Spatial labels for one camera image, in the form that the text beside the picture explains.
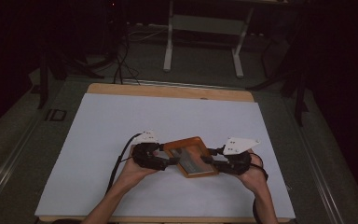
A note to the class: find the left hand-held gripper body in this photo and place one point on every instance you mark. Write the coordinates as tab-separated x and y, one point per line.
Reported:
146	155

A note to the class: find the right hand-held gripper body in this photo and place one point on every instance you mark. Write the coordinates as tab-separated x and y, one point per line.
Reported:
237	158

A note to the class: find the wooden picture frame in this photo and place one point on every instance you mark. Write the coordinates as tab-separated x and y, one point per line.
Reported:
191	157

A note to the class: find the person's left hand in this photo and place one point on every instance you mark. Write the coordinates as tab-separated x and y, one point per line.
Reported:
135	172

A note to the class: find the person's right hand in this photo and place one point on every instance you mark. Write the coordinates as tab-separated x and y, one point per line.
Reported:
254	177

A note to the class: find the white table mat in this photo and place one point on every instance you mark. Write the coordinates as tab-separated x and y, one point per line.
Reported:
167	118

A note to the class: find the black metal stand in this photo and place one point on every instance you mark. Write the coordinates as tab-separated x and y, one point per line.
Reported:
298	93
43	81

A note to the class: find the metal floor rail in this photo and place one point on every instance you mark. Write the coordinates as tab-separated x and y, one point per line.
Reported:
318	174
9	161

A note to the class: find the black rectangular floor bracket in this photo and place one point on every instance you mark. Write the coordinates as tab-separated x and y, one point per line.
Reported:
56	114

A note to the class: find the white metal desk frame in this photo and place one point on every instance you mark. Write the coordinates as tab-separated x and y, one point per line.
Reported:
205	26

